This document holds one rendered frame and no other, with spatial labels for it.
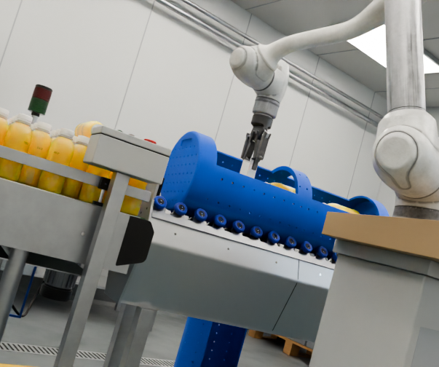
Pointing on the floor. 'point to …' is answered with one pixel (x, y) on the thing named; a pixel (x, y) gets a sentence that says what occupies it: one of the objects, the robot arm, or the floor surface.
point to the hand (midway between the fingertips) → (247, 170)
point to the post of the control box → (92, 270)
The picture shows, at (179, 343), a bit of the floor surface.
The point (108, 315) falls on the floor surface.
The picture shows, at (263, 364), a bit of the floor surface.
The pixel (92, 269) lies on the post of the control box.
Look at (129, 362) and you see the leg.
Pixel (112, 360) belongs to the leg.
